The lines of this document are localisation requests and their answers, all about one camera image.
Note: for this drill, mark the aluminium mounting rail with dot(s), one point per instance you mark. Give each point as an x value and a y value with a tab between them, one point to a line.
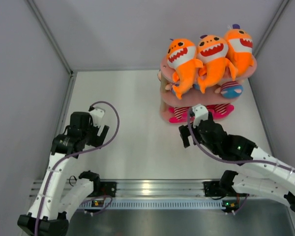
174	188

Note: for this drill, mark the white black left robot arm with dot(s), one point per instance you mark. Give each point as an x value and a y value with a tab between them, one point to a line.
51	210

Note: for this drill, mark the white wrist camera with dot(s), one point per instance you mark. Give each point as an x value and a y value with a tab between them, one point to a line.
199	112
97	115

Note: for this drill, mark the blue doll plush on shelf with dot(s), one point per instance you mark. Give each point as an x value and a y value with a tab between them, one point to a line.
168	85

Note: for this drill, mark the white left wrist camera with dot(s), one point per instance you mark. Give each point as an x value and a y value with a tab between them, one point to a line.
97	115

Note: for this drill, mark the white pink glasses plush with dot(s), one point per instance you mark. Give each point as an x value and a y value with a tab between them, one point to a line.
178	114

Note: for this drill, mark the doll plush striped shirt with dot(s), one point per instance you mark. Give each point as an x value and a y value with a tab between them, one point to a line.
230	90

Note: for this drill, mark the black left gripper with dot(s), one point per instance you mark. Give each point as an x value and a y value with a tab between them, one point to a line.
96	141

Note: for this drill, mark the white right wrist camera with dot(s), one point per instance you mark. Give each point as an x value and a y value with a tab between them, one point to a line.
199	112

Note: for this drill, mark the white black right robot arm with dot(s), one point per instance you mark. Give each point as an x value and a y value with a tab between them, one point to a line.
260	173

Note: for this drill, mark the white slotted cable duct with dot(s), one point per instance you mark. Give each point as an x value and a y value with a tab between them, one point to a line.
156	204

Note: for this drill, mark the pink striped plush on shelf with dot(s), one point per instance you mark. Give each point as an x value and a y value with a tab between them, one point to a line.
211	109

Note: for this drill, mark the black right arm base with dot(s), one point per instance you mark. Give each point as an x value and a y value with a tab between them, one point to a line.
213	190

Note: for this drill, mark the orange shark plush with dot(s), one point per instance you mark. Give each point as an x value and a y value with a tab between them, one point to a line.
212	51
240	44
182	58

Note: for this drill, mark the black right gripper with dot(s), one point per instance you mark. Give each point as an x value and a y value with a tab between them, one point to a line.
184	135

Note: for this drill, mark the pink three-tier shelf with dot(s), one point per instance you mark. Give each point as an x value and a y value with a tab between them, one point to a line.
193	96

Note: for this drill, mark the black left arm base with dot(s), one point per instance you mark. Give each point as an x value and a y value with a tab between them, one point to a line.
108	188

